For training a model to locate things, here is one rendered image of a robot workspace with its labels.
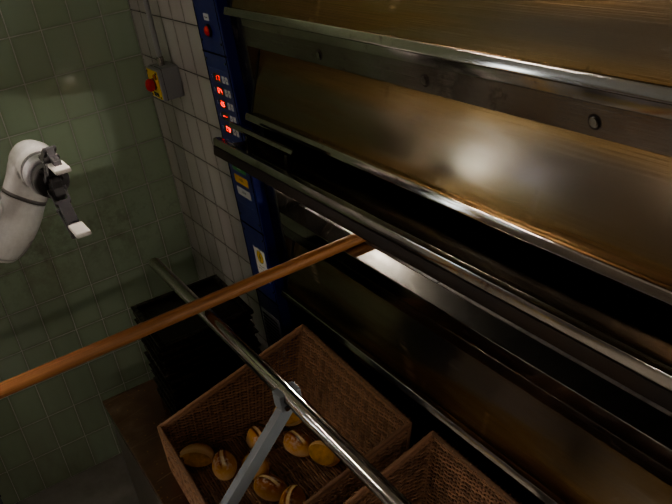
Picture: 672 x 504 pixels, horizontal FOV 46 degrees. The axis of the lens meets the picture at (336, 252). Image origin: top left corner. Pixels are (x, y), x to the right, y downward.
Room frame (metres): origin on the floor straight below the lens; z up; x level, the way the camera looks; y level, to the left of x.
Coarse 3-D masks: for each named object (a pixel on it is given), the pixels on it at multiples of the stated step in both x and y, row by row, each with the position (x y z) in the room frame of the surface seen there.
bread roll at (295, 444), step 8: (288, 432) 1.69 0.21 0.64; (296, 432) 1.68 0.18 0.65; (288, 440) 1.67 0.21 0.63; (296, 440) 1.66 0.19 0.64; (304, 440) 1.65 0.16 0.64; (288, 448) 1.66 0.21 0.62; (296, 448) 1.64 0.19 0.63; (304, 448) 1.64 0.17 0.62; (296, 456) 1.65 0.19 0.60; (304, 456) 1.63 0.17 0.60
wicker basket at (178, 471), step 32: (288, 352) 1.86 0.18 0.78; (320, 352) 1.78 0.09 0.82; (224, 384) 1.78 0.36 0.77; (256, 384) 1.81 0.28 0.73; (320, 384) 1.76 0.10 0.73; (352, 384) 1.62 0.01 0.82; (192, 416) 1.73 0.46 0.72; (224, 416) 1.77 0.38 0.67; (256, 416) 1.81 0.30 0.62; (352, 416) 1.60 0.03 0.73; (384, 416) 1.48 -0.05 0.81; (224, 448) 1.73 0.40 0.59; (384, 448) 1.37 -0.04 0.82; (192, 480) 1.46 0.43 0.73; (288, 480) 1.57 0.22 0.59; (320, 480) 1.55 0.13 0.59; (352, 480) 1.33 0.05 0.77
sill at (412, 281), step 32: (288, 224) 1.91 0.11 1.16; (320, 224) 1.83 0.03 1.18; (352, 256) 1.63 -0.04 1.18; (384, 256) 1.60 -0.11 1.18; (384, 288) 1.51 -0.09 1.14; (416, 288) 1.43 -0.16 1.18; (448, 320) 1.31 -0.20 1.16; (480, 320) 1.27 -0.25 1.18; (512, 352) 1.15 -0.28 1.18; (544, 352) 1.14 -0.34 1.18; (544, 384) 1.08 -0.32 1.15; (576, 384) 1.04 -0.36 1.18; (608, 384) 1.02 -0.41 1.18; (608, 416) 0.96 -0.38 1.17; (640, 416) 0.93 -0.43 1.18; (640, 448) 0.90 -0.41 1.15
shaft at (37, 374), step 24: (336, 240) 1.66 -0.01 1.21; (360, 240) 1.67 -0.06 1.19; (288, 264) 1.58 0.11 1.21; (240, 288) 1.52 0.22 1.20; (168, 312) 1.45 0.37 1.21; (192, 312) 1.46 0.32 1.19; (120, 336) 1.39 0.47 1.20; (144, 336) 1.41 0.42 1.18; (72, 360) 1.34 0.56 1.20; (0, 384) 1.28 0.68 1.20; (24, 384) 1.29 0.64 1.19
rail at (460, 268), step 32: (256, 160) 1.66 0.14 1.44; (320, 192) 1.42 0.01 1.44; (384, 224) 1.23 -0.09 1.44; (448, 256) 1.08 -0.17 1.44; (480, 288) 0.99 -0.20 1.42; (512, 288) 0.95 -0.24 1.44; (544, 320) 0.88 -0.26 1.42; (576, 320) 0.85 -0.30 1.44; (608, 352) 0.78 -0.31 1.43; (640, 352) 0.76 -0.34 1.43
